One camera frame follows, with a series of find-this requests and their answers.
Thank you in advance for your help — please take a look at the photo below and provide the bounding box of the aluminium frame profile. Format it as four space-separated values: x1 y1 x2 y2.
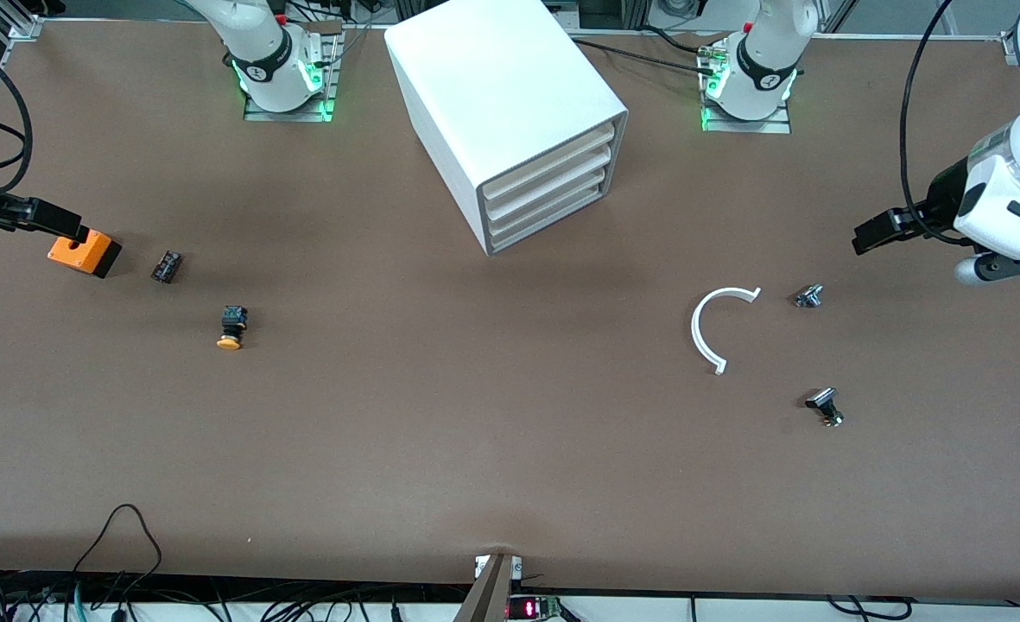
0 0 44 130

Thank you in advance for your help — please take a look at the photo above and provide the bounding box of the device with red display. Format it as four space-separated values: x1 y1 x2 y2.
506 594 564 621

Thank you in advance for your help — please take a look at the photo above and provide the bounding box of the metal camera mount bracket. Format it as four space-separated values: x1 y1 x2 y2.
453 553 523 622

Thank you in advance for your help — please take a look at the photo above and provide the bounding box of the white plastic drawer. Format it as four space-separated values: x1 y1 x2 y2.
487 162 611 234
489 180 607 249
485 143 616 219
484 121 618 204

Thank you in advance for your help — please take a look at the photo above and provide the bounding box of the orange push button black body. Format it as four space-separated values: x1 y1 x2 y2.
216 304 250 351

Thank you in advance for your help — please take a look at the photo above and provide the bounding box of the white C-shaped plastic clamp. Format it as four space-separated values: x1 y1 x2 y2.
691 286 763 376

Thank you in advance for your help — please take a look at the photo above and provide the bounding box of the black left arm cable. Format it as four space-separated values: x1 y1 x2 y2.
900 0 960 247

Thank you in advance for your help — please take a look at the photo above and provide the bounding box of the black cable at table edge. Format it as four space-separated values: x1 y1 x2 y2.
825 594 918 621

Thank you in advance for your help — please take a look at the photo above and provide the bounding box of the thin black looped cable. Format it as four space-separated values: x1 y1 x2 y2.
73 505 163 599

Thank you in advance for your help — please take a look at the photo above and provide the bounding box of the orange and black button box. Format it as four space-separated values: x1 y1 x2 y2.
48 229 123 279

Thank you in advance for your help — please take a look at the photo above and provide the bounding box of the black cable to arm base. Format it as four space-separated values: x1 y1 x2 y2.
572 38 718 77

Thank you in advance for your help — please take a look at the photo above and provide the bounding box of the white drawer cabinet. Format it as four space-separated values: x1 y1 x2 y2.
384 0 630 257

